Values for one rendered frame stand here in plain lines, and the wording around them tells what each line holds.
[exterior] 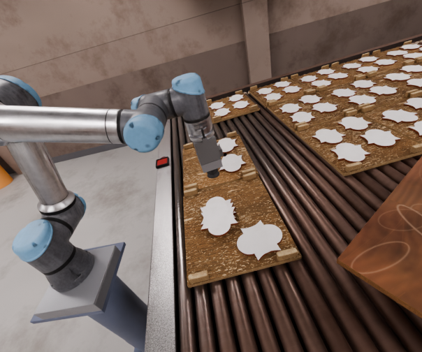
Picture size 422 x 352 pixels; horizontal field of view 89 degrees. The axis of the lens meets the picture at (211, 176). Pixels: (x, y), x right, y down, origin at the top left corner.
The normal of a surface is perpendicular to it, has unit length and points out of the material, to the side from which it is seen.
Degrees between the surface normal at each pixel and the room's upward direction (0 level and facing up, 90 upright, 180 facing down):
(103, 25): 90
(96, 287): 2
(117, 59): 90
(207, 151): 90
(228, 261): 0
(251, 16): 90
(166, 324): 0
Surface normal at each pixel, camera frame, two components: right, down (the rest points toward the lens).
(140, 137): 0.04, 0.61
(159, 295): -0.23, -0.77
